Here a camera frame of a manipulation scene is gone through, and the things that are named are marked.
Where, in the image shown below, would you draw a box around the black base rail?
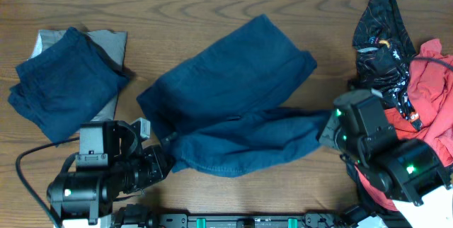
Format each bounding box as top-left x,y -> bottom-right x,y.
111,205 -> 376,228

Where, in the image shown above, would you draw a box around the navy blue shorts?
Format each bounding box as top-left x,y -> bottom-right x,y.
137,15 -> 331,177
8,28 -> 130,142

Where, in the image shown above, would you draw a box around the orange red t-shirt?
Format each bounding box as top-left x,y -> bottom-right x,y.
355,38 -> 453,212

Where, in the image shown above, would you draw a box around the folded navy blue shorts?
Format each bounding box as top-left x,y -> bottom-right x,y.
8,28 -> 130,142

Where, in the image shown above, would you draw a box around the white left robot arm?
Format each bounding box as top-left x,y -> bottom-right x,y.
47,128 -> 174,227

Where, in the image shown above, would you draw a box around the black patterned garment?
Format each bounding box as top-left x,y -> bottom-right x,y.
350,0 -> 423,132

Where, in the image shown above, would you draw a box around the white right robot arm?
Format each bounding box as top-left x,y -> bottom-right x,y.
318,110 -> 452,207

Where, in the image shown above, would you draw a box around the folded grey garment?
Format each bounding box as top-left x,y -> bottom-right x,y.
29,30 -> 127,121

